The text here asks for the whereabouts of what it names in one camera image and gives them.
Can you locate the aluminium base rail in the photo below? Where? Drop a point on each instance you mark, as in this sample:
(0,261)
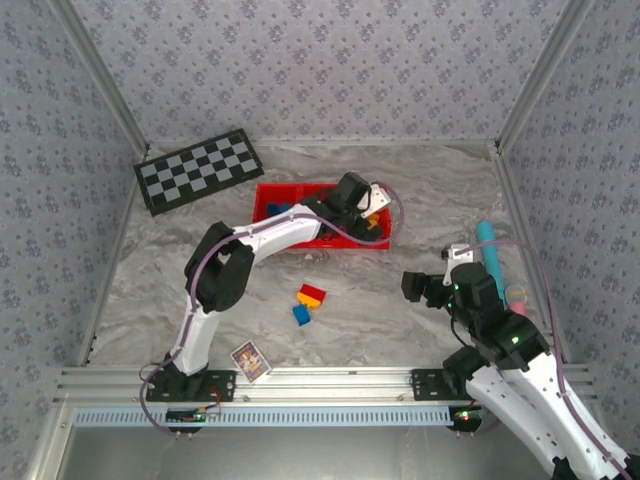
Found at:
(325,382)

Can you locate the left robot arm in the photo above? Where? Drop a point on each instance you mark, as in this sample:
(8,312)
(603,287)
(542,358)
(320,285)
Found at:
(280,235)

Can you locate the aluminium frame post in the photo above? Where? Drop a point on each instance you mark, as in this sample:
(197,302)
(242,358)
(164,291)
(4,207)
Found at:
(100,75)
(544,75)

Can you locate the red lego brick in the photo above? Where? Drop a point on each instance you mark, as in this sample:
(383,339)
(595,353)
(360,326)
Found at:
(315,292)

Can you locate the pink cylindrical toy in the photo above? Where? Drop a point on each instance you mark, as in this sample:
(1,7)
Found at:
(517,300)

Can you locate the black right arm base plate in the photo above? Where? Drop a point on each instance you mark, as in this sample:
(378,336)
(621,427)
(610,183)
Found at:
(425,384)

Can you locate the teal cylinder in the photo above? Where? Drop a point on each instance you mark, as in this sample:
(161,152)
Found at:
(490,250)

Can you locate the small yellow lego brick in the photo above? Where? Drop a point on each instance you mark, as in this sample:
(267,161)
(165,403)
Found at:
(373,221)

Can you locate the black and grey checkerboard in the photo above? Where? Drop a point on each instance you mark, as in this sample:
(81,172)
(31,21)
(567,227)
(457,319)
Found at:
(200,170)

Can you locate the small circuit board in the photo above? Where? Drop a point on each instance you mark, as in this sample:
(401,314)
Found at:
(467,415)
(192,415)

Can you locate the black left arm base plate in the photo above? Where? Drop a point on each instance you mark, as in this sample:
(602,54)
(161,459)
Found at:
(220,385)

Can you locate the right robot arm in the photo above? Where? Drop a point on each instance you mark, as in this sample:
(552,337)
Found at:
(505,400)

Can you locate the printed playing card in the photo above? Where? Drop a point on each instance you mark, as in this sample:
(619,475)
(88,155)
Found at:
(250,361)

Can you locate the small blue lego brick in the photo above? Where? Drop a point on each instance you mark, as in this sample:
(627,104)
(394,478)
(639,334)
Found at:
(285,207)

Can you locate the aluminium table edge rail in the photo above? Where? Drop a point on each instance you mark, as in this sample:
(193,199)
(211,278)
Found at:
(116,252)
(510,195)

